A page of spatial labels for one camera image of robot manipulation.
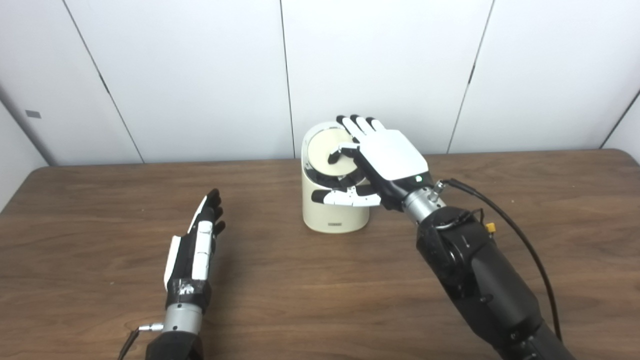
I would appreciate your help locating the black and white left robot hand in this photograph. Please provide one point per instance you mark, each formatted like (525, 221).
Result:
(187, 265)

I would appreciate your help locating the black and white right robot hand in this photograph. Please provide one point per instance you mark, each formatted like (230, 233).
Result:
(392, 157)

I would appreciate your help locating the round cream bin lid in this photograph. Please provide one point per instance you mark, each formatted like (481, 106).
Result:
(320, 150)

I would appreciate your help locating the cream-colored desktop trash bin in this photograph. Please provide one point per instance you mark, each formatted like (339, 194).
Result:
(335, 217)

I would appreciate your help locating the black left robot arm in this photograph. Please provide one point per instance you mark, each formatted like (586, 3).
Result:
(180, 335)

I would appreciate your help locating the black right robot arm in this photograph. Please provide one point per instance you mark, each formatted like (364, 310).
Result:
(485, 280)

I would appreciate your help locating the black bin liner bag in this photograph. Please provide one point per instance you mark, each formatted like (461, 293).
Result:
(320, 179)

